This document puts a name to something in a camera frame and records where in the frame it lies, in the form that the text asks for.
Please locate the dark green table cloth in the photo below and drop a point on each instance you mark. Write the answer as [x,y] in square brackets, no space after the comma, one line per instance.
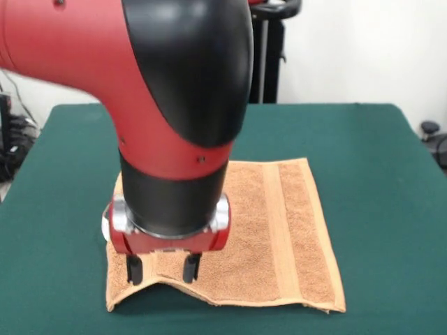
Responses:
[52,261]

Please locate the grey office chair base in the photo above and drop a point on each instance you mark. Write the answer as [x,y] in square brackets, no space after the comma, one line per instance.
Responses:
[430,127]

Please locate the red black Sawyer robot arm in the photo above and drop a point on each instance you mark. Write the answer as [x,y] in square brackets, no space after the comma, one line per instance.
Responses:
[157,104]

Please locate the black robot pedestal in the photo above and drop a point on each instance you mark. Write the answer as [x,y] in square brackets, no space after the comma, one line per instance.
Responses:
[272,52]

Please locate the orange terry towel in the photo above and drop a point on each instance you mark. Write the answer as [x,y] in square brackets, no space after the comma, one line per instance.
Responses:
[272,227]

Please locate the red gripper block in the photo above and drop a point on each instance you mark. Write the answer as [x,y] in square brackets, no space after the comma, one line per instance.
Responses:
[167,244]

